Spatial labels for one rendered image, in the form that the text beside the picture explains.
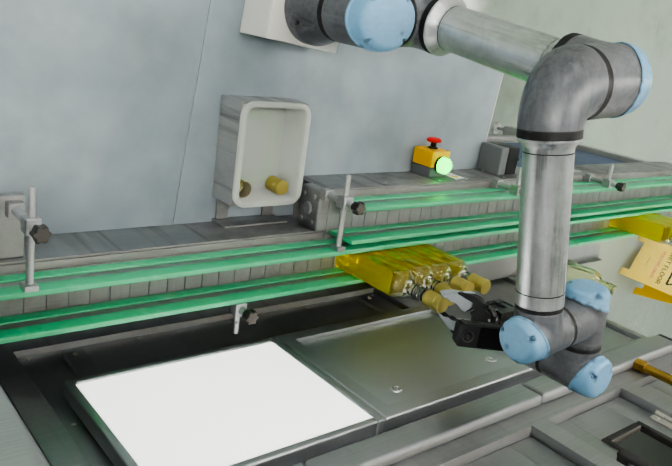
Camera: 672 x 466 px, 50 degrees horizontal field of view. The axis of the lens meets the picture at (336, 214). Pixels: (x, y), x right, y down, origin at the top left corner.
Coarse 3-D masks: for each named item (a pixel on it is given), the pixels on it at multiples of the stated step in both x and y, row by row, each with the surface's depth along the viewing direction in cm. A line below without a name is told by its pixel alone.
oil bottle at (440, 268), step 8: (400, 248) 167; (408, 248) 168; (416, 256) 163; (424, 256) 164; (432, 256) 164; (432, 264) 159; (440, 264) 160; (440, 272) 158; (448, 272) 159; (440, 280) 158
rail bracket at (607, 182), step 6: (612, 168) 218; (588, 174) 223; (594, 174) 224; (588, 180) 223; (594, 180) 222; (600, 180) 220; (606, 180) 218; (612, 180) 218; (606, 186) 218; (612, 186) 218; (618, 186) 215; (624, 186) 215
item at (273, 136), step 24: (240, 120) 144; (264, 120) 155; (288, 120) 158; (240, 144) 145; (264, 144) 157; (288, 144) 159; (240, 168) 146; (264, 168) 159; (288, 168) 159; (264, 192) 158; (288, 192) 160
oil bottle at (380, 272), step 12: (372, 252) 162; (336, 264) 166; (348, 264) 162; (360, 264) 159; (372, 264) 156; (384, 264) 155; (396, 264) 156; (360, 276) 159; (372, 276) 156; (384, 276) 153; (396, 276) 151; (408, 276) 152; (384, 288) 154; (396, 288) 151
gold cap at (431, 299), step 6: (426, 294) 146; (432, 294) 146; (438, 294) 145; (426, 300) 146; (432, 300) 145; (438, 300) 144; (444, 300) 144; (432, 306) 145; (438, 306) 144; (444, 306) 145; (438, 312) 144
